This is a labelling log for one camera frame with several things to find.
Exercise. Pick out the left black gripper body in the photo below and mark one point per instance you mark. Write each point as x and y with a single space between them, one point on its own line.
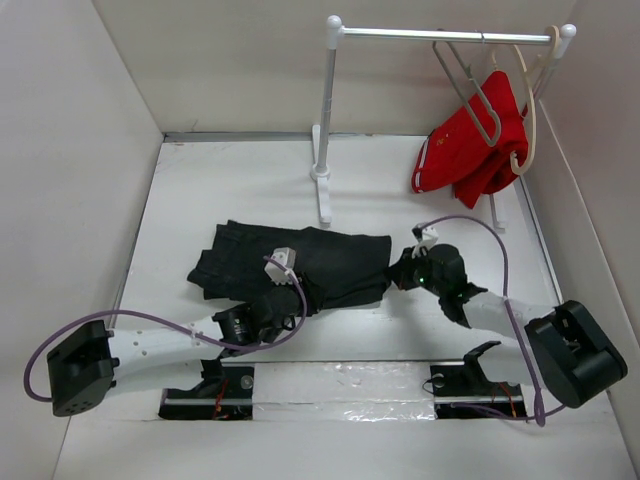
298 312

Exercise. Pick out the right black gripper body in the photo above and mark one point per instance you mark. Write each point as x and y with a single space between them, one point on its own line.
416 272

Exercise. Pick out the black denim trousers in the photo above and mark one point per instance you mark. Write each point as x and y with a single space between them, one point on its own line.
336 270

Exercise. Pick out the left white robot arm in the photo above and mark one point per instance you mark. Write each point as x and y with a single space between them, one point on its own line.
90 362

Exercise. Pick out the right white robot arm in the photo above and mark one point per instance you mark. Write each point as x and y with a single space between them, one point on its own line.
560 349

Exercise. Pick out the cream wooden hanger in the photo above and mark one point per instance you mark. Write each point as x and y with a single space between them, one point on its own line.
532 78

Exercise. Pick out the silver foil tape strip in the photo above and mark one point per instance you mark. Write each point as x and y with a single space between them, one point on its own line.
342 391

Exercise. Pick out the red garment with white stripes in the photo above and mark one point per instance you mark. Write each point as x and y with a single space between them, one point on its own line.
455 153

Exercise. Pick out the white and silver clothes rack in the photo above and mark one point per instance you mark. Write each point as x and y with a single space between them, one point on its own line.
530 45

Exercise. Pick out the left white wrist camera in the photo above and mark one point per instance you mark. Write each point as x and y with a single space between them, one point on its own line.
280 265

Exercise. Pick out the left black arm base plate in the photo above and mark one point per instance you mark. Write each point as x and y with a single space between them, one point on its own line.
231 401

